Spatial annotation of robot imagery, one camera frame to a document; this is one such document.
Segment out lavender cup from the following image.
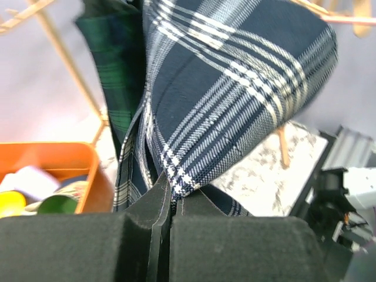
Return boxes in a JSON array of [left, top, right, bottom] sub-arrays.
[[1, 166, 61, 201]]

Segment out green cup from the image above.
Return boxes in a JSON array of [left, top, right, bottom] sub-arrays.
[[37, 194, 78, 214]]

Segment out wooden clothes rack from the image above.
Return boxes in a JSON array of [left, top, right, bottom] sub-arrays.
[[35, 1, 290, 169]]

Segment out pink wire hanger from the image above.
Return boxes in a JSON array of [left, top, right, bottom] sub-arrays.
[[321, 15, 376, 26]]

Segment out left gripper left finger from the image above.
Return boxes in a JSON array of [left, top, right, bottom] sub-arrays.
[[1, 174, 171, 281]]

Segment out beige wooden hanger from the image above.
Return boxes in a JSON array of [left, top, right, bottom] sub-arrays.
[[293, 0, 375, 38]]

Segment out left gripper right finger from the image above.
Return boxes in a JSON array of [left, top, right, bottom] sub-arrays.
[[169, 191, 329, 281]]

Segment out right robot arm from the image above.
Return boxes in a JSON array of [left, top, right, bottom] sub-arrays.
[[304, 167, 375, 281]]

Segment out navy plaid skirt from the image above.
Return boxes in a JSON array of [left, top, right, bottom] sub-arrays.
[[113, 1, 338, 216]]

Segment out orange plastic bin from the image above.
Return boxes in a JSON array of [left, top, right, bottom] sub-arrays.
[[1, 142, 113, 214]]

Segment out dark green plaid skirt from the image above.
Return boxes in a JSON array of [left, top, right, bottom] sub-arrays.
[[76, 1, 146, 155]]

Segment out beige empty hanger left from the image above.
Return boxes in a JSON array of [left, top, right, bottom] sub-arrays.
[[1, 0, 55, 34]]

